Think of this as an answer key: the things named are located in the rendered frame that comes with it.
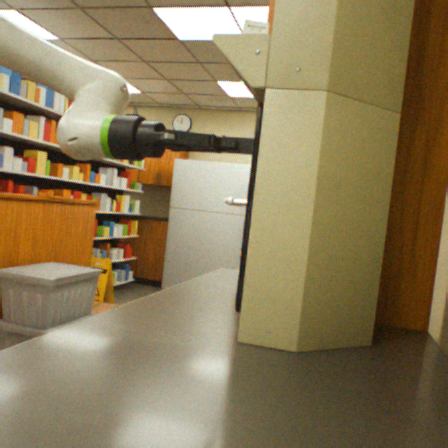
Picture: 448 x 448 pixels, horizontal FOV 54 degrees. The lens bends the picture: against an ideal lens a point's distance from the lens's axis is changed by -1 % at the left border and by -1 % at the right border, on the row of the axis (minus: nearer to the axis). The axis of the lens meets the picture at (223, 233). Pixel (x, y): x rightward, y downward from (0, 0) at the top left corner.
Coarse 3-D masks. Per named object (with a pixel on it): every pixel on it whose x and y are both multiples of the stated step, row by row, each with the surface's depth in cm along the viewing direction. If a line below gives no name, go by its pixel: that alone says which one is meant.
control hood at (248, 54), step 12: (216, 36) 83; (228, 36) 82; (240, 36) 82; (252, 36) 81; (264, 36) 81; (228, 48) 83; (240, 48) 82; (252, 48) 81; (264, 48) 81; (228, 60) 85; (240, 60) 82; (252, 60) 81; (264, 60) 81; (240, 72) 82; (252, 72) 81; (264, 72) 81; (252, 84) 82; (264, 84) 81; (264, 96) 87
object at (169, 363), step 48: (192, 288) 133; (48, 336) 74; (96, 336) 77; (144, 336) 80; (192, 336) 84; (384, 336) 100; (0, 384) 54; (48, 384) 56; (96, 384) 58; (144, 384) 59; (192, 384) 61; (240, 384) 63; (288, 384) 65; (336, 384) 67; (384, 384) 69; (432, 384) 71; (0, 432) 44; (48, 432) 45; (96, 432) 46; (144, 432) 47; (192, 432) 48; (240, 432) 49; (288, 432) 50; (336, 432) 52; (384, 432) 53; (432, 432) 54
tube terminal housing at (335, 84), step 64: (320, 0) 78; (384, 0) 83; (320, 64) 78; (384, 64) 85; (320, 128) 79; (384, 128) 86; (256, 192) 82; (320, 192) 80; (384, 192) 88; (256, 256) 82; (320, 256) 81; (256, 320) 82; (320, 320) 83
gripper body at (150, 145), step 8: (144, 120) 90; (144, 128) 88; (152, 128) 88; (160, 128) 90; (144, 136) 88; (152, 136) 88; (144, 144) 88; (152, 144) 88; (160, 144) 89; (168, 144) 88; (176, 144) 88; (144, 152) 90; (152, 152) 89; (160, 152) 92
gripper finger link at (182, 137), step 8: (168, 128) 84; (176, 136) 85; (184, 136) 85; (192, 136) 85; (200, 136) 85; (208, 136) 85; (184, 144) 85; (192, 144) 85; (200, 144) 85; (208, 144) 85
